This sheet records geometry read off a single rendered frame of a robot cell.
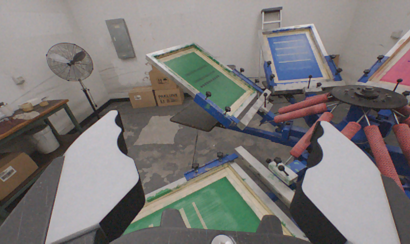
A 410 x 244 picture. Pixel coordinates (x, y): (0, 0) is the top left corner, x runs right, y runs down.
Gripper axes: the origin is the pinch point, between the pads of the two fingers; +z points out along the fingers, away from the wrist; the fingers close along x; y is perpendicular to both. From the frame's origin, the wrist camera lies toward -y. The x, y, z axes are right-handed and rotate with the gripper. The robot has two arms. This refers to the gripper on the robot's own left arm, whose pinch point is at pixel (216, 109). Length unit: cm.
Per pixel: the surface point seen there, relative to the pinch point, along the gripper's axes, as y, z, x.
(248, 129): 71, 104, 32
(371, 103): 27, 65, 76
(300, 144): 51, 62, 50
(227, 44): 45, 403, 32
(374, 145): 40, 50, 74
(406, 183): 52, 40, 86
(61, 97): 134, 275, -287
